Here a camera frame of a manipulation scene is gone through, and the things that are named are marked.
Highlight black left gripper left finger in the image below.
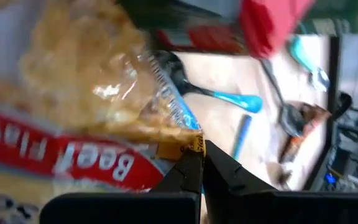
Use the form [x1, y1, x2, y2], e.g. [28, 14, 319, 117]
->
[39, 148, 204, 224]

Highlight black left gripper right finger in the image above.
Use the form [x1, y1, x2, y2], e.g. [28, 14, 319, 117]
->
[204, 139, 358, 224]

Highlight beef ramen noodle packet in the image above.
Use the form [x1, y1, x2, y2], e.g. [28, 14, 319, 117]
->
[0, 0, 206, 224]

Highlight dark green pepper tin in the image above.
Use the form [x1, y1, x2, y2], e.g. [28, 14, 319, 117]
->
[116, 0, 242, 32]

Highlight iridescent rainbow spoon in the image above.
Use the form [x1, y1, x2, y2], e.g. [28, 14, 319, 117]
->
[231, 114, 254, 161]

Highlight all-black metal spoon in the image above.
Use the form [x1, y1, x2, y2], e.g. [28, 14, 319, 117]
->
[259, 58, 306, 138]

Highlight orange brown candy wrapper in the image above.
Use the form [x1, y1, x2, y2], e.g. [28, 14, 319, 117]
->
[278, 102, 332, 164]

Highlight black spoon teal handle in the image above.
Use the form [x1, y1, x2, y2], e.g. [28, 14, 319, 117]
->
[152, 50, 264, 114]

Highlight black aluminium table frame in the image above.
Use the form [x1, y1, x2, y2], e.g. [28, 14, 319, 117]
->
[309, 35, 354, 191]

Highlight silver spoon turquoise handle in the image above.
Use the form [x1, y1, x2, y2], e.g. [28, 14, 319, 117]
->
[288, 35, 331, 93]

